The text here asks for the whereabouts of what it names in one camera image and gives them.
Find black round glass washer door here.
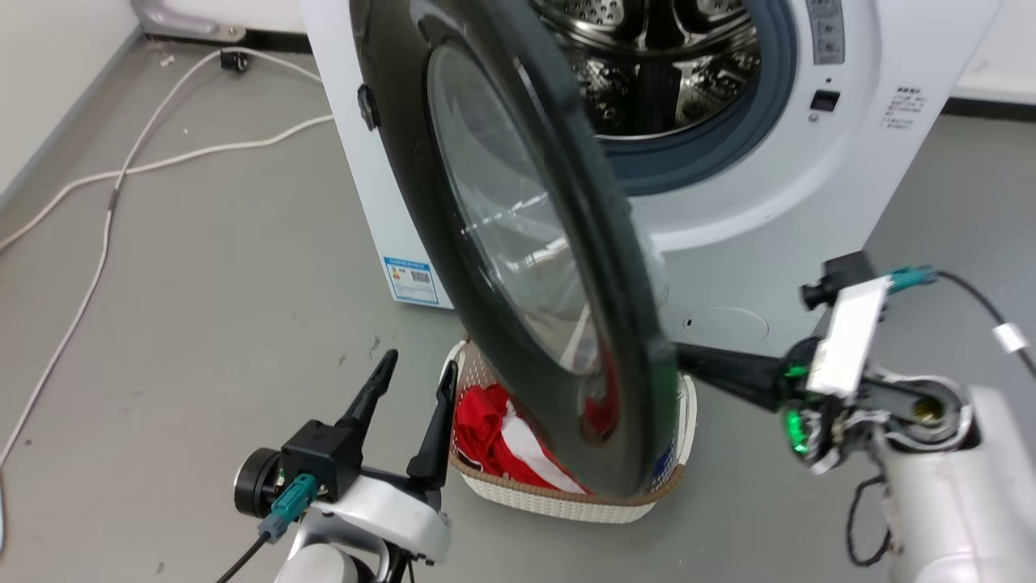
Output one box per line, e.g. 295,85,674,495
350,0,681,497

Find long white floor cable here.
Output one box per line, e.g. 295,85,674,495
0,46,325,560

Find steel washer drum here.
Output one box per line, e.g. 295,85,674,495
530,0,762,139

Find red garment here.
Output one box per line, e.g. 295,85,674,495
453,384,529,479

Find grey-blue rubber door gasket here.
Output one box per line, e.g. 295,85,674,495
599,0,799,197

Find red and white clothes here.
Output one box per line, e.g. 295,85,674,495
500,416,589,496

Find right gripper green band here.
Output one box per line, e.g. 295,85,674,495
675,338,873,475

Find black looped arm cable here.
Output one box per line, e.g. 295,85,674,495
846,474,894,568

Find grey metal hose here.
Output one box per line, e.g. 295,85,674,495
131,0,246,43

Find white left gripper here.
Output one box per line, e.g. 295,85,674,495
312,349,460,565

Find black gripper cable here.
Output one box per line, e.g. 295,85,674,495
215,474,318,583
886,266,1036,378

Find white front-load washing machine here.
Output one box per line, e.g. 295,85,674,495
299,0,1004,359

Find white woven laundry basket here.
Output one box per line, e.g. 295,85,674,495
441,340,698,525

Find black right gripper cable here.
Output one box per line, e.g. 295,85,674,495
886,266,1036,378

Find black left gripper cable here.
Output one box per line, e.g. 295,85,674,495
215,474,318,583

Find blue energy label sticker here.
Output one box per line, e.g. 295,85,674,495
382,256,440,307

